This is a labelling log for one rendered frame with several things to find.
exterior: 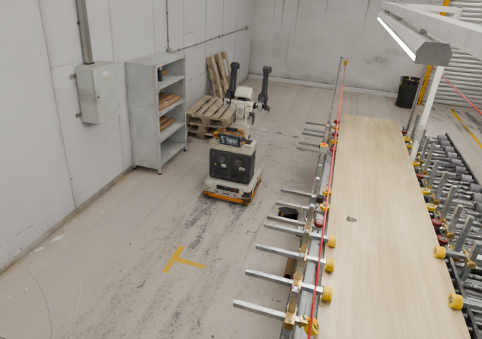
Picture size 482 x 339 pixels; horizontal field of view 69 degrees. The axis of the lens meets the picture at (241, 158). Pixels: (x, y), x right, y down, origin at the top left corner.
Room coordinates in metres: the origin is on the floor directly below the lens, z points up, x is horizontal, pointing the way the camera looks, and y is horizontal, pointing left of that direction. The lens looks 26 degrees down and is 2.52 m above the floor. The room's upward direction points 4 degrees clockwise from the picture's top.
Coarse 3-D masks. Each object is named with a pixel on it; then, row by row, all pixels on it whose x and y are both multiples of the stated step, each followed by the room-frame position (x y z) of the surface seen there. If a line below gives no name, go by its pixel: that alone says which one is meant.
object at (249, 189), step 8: (256, 168) 4.24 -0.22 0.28; (208, 176) 3.94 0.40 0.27; (256, 176) 4.04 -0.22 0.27; (208, 184) 3.82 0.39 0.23; (224, 184) 3.78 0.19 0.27; (232, 184) 3.78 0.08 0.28; (240, 184) 3.79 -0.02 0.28; (248, 184) 3.80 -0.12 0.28; (256, 184) 3.99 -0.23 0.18; (208, 192) 3.82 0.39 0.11; (216, 192) 3.79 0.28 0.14; (224, 192) 3.76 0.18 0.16; (248, 192) 3.70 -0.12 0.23; (232, 200) 3.73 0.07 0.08; (240, 200) 3.70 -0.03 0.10; (248, 200) 3.69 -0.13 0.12
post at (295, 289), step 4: (292, 288) 1.34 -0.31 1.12; (296, 288) 1.34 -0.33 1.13; (292, 292) 1.33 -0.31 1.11; (296, 292) 1.32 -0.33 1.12; (292, 296) 1.33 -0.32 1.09; (296, 296) 1.32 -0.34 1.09; (292, 300) 1.33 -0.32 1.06; (296, 300) 1.32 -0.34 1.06; (292, 304) 1.32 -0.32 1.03; (288, 308) 1.33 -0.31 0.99; (292, 308) 1.32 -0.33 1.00; (284, 332) 1.33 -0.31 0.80; (288, 332) 1.32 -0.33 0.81; (284, 336) 1.33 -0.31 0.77; (288, 336) 1.32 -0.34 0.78
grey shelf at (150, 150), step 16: (128, 64) 4.47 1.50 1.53; (144, 64) 4.43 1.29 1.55; (160, 64) 4.50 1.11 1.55; (176, 64) 5.27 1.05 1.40; (128, 80) 4.53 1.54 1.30; (144, 80) 4.42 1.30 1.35; (176, 80) 4.94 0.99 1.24; (128, 96) 4.51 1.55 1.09; (144, 96) 4.42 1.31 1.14; (144, 112) 4.42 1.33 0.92; (160, 112) 4.53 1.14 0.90; (176, 112) 5.27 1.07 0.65; (144, 128) 4.43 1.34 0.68; (176, 128) 4.92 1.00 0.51; (144, 144) 4.43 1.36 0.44; (160, 144) 4.41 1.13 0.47; (176, 144) 5.17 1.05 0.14; (144, 160) 4.44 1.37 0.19; (160, 160) 4.39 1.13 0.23
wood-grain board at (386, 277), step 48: (384, 144) 3.93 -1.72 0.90; (336, 192) 2.72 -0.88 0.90; (384, 192) 2.78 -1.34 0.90; (384, 240) 2.08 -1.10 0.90; (432, 240) 2.12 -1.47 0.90; (336, 288) 1.58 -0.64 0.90; (384, 288) 1.61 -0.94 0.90; (432, 288) 1.64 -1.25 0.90; (336, 336) 1.25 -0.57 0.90; (384, 336) 1.27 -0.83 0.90; (432, 336) 1.29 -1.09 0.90
